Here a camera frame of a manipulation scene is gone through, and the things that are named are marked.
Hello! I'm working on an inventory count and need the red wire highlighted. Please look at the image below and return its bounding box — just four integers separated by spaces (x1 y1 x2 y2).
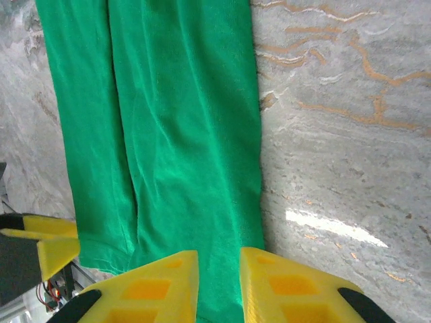
35 281 63 308

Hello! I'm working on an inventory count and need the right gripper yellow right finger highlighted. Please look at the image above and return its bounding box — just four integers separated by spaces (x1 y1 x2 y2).
239 246 398 323

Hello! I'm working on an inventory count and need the green t-shirt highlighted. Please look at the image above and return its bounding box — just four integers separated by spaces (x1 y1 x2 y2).
35 0 267 323

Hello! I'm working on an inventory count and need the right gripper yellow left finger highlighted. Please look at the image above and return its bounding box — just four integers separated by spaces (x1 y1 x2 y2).
45 250 199 323

